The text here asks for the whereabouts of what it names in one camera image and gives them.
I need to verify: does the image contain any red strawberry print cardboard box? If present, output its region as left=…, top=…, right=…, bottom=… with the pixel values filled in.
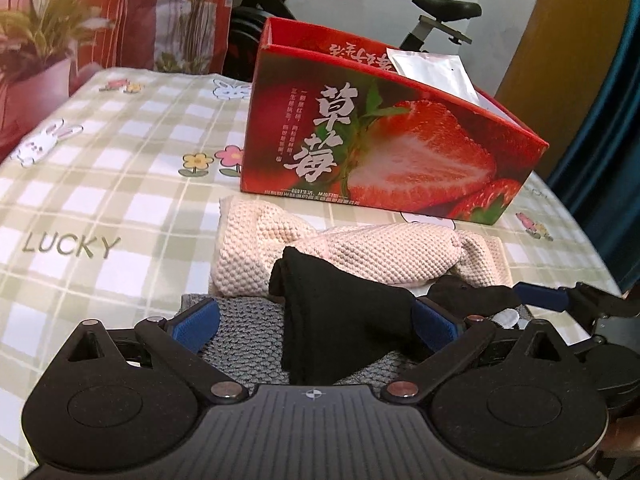
left=239, top=16, right=550, bottom=227

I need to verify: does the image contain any red printed curtain with plants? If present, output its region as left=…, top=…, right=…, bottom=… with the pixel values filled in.
left=0, top=0, right=242, bottom=162

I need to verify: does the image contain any black exercise bike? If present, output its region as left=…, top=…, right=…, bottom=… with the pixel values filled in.
left=222, top=0, right=483, bottom=86

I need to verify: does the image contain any pink waffle knit towel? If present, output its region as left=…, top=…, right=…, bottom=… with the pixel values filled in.
left=209, top=195, right=513, bottom=297

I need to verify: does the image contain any black knit cloth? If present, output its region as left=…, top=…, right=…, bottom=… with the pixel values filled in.
left=268, top=245, right=523, bottom=386

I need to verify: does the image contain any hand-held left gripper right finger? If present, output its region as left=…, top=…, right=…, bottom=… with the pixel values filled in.
left=382, top=297, right=577, bottom=404

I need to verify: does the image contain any grey waffle knit towel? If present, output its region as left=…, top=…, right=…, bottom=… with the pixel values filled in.
left=179, top=292, right=431, bottom=392

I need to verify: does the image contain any white flat packet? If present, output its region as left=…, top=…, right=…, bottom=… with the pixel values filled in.
left=385, top=49, right=493, bottom=112

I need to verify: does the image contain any dark blue curtain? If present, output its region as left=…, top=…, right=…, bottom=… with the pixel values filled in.
left=544, top=7, right=640, bottom=297

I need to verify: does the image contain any wooden door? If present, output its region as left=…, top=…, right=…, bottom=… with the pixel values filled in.
left=491, top=0, right=637, bottom=177

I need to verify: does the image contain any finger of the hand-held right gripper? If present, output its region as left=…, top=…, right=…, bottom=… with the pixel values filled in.
left=514, top=281, right=627, bottom=320

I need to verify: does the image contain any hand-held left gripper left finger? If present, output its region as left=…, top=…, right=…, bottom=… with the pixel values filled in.
left=60, top=297, right=249, bottom=404

